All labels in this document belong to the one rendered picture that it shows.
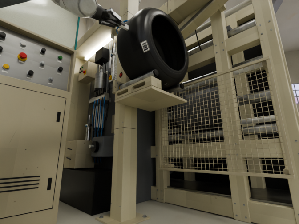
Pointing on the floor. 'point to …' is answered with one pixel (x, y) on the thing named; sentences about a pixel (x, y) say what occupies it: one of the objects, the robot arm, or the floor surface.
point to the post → (124, 143)
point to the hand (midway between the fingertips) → (123, 26)
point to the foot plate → (123, 221)
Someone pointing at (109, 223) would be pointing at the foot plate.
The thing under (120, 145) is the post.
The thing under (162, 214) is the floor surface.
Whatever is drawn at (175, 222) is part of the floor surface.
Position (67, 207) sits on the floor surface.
